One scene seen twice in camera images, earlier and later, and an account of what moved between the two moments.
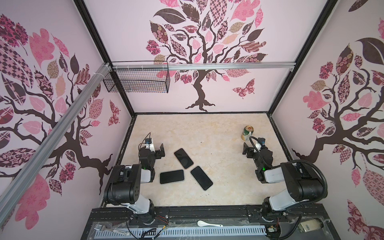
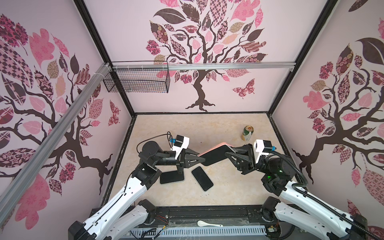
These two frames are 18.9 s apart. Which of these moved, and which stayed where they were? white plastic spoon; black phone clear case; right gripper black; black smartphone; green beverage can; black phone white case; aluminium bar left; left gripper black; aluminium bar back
Moved: left gripper black; black smartphone; right gripper black
Stayed: white plastic spoon; black phone white case; aluminium bar back; green beverage can; black phone clear case; aluminium bar left
